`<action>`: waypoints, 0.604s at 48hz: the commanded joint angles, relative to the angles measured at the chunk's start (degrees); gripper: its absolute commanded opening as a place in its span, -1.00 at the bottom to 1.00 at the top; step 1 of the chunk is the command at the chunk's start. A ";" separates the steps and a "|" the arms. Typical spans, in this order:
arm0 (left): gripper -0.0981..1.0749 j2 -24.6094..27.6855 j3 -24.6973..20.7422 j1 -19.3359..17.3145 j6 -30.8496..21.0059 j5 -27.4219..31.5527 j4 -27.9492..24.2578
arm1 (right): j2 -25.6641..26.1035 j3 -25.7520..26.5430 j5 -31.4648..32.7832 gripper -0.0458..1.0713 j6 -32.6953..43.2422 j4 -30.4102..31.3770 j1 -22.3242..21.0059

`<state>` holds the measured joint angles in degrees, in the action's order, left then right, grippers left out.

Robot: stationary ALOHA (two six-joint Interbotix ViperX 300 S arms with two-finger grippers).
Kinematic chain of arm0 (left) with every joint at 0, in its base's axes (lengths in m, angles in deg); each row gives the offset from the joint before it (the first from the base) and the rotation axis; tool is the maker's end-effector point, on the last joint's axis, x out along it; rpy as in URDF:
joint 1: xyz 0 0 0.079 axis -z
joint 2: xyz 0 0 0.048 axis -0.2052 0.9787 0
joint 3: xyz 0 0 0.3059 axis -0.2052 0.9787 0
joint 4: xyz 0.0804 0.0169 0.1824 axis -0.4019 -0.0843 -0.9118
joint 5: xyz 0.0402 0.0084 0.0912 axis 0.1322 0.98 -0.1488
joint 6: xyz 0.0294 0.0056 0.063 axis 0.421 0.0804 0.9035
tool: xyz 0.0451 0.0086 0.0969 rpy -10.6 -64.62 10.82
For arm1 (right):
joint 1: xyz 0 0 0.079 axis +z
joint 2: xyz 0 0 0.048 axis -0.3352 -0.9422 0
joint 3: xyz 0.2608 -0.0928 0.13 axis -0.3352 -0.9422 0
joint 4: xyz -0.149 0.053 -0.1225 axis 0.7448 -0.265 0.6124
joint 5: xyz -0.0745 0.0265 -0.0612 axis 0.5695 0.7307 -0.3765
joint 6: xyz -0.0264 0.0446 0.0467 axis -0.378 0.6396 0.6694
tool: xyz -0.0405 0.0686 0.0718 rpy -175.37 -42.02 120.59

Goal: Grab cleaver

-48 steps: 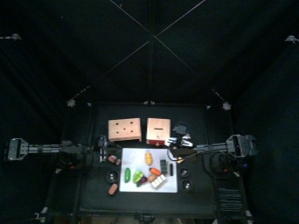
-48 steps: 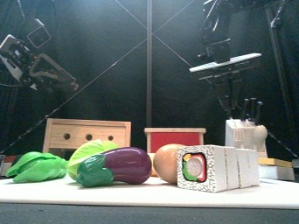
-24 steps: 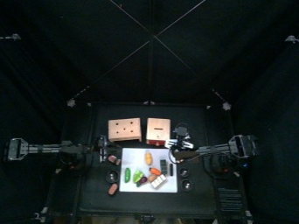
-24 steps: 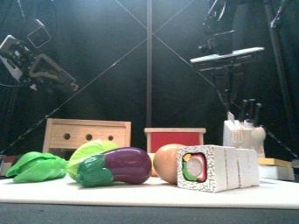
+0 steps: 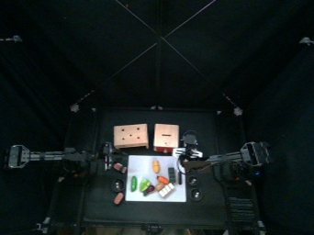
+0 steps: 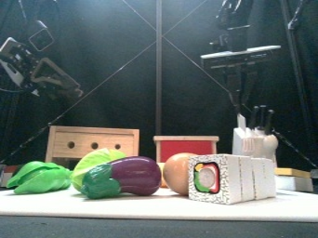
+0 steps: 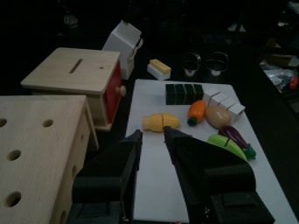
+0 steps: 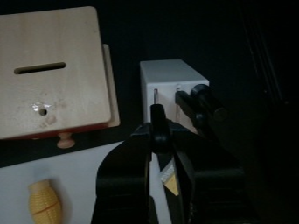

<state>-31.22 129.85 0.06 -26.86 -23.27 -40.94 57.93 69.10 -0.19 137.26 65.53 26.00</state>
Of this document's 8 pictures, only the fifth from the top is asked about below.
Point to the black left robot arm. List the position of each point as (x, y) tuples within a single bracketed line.
[(44, 156)]

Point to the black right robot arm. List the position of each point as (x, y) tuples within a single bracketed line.
[(237, 156)]

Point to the pink toy meat piece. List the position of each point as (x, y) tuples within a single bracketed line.
[(119, 167)]

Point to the wooden box with round holes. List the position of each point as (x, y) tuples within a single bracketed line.
[(131, 136)]

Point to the wooden box with slot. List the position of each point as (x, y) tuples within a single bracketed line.
[(166, 136)]

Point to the white cutting board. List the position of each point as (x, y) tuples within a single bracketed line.
[(141, 166)]

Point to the black toy knife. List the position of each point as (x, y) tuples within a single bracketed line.
[(179, 173)]

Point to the yellow toy corn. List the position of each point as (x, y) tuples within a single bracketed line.
[(155, 165)]

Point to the dark green toy cucumber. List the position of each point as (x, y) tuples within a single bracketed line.
[(171, 175)]

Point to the small black bowl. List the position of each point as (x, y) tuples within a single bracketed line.
[(193, 180), (195, 194), (118, 184)]

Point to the orange toy carrot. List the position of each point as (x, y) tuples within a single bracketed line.
[(163, 179)]

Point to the light green toy vegetable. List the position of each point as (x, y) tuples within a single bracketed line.
[(145, 184)]

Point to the brown toy potato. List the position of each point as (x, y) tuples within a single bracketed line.
[(159, 186)]

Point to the white and brown toy block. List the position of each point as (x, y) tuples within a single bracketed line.
[(166, 190)]

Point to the purple toy eggplant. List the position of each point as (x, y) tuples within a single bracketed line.
[(150, 190)]

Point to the pink toy sausage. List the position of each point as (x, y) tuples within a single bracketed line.
[(118, 198)]

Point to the white text label sticker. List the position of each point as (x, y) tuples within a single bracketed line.
[(241, 211)]

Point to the metal frame bracket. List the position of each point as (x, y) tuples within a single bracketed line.
[(74, 107), (238, 111), (306, 40), (16, 39)]

